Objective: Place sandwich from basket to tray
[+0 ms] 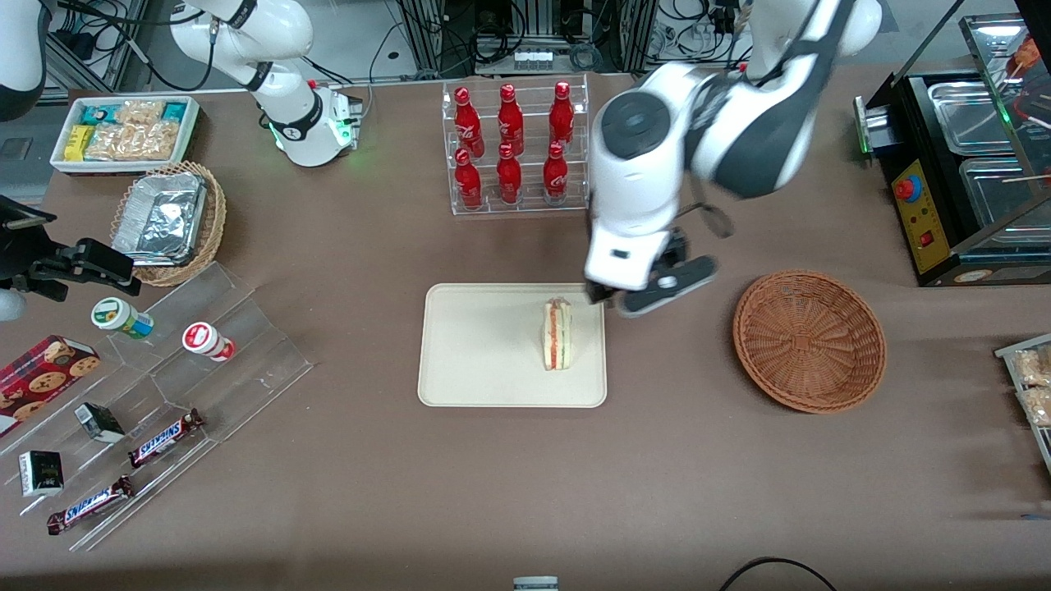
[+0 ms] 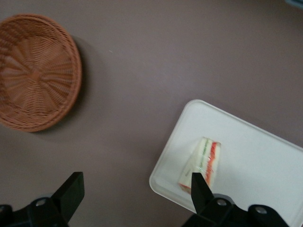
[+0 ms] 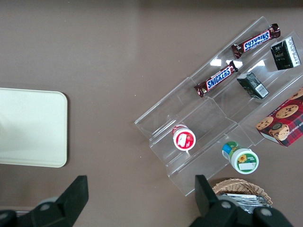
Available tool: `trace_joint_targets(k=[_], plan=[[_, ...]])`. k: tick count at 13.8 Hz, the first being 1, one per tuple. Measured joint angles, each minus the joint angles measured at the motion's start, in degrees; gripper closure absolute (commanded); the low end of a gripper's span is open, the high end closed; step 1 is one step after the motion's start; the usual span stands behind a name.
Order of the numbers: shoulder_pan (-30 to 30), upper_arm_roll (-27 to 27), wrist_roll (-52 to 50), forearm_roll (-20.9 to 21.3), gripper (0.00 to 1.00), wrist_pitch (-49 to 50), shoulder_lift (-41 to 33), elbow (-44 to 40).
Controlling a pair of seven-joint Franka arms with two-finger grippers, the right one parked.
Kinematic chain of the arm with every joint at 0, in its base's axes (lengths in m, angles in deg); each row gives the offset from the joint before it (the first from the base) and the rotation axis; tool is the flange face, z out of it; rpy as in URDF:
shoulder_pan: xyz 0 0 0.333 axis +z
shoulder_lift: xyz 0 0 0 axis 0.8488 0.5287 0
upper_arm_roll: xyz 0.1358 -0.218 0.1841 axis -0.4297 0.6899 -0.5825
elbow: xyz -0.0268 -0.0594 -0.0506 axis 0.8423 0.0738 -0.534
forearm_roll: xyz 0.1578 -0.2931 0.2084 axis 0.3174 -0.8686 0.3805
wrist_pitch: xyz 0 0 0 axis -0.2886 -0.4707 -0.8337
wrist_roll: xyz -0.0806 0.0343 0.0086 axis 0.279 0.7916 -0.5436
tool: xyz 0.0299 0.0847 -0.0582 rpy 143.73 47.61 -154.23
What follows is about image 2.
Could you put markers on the round brown wicker basket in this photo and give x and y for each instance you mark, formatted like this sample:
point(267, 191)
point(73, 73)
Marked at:
point(35, 75)

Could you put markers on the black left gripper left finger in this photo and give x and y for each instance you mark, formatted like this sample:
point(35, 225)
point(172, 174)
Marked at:
point(71, 191)

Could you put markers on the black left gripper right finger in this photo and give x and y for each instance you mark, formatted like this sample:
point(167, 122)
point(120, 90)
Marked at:
point(201, 191)

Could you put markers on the white rectangular plastic tray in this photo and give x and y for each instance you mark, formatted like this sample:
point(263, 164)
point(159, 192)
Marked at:
point(255, 160)

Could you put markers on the triangle sandwich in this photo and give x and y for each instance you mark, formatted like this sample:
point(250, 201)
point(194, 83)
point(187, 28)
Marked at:
point(206, 158)

